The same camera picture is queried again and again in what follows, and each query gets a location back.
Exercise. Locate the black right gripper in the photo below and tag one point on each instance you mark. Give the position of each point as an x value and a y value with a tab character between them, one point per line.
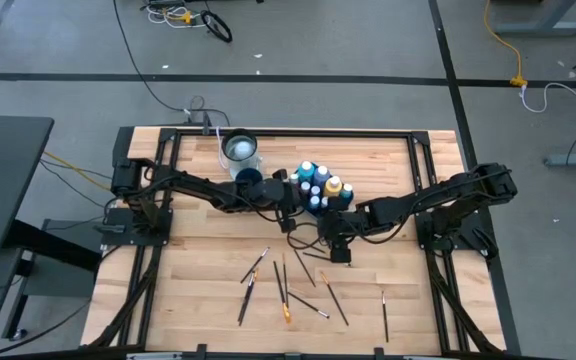
340	230

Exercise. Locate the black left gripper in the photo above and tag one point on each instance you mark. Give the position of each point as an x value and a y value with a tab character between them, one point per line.
283	200

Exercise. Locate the small red paint bottle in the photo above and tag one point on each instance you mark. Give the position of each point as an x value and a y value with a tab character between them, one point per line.
305	187
294	178

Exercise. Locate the small black paint bottle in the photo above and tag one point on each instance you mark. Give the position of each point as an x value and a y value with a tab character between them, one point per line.
315	190

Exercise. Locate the blue-grey plastic caddy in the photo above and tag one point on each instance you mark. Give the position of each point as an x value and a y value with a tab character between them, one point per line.
313	213

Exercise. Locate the large teal paint bottle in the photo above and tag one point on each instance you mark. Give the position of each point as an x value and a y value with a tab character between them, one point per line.
306	169

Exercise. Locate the large lavender paint bottle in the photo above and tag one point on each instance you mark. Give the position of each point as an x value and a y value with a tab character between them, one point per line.
321	174

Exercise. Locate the large yellow paint bottle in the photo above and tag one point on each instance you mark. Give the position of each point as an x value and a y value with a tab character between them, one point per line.
333	186

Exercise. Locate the small teal paint bottle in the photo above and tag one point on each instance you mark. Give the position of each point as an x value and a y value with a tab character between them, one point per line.
346	191

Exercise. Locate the black paintbrush gold ferrule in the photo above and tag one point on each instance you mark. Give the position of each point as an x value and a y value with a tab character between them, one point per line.
253	282
333	298
305	268

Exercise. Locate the dark teal brush cup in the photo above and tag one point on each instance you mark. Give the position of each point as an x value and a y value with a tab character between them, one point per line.
249	175

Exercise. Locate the wide orange-bristle paintbrush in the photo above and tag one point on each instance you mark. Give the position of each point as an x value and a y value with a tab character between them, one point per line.
286	314

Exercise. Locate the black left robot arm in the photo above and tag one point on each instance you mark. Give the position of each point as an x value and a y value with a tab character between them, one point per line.
193	187

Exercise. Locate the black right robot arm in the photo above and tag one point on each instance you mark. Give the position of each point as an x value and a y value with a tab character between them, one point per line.
418	200

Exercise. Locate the black table clamp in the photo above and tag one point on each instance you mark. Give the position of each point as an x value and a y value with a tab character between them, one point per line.
379	352
201	351

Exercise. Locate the grey desk base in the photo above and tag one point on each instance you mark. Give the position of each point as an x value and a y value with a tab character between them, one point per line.
68	285

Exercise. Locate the grey table base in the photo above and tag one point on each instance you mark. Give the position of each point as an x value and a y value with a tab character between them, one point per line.
543	27

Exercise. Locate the black aluminium rig frame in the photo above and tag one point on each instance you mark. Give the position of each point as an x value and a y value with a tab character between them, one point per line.
293	133

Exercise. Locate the silver aluminium bracket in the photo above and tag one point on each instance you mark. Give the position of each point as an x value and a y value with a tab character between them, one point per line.
425	358
153	356

